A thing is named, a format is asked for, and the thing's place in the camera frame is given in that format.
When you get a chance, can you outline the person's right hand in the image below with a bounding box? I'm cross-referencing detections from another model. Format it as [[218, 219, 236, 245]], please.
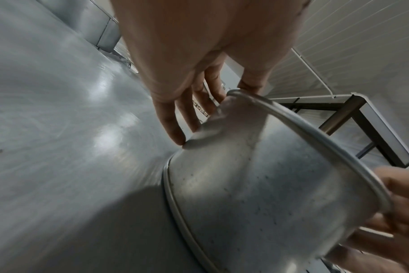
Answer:
[[325, 166, 409, 273]]

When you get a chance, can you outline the person's left hand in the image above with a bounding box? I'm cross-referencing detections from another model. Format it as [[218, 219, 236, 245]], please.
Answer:
[[109, 0, 314, 146]]

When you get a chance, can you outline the round metal bowl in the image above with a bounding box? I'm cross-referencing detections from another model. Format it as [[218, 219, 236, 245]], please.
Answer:
[[162, 89, 395, 273]]

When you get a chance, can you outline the table with dark metal frame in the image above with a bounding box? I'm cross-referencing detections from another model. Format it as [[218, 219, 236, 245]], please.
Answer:
[[269, 92, 409, 169]]

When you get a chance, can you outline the white wall conduit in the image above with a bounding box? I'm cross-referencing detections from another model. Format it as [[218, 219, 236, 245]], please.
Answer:
[[289, 46, 336, 100]]

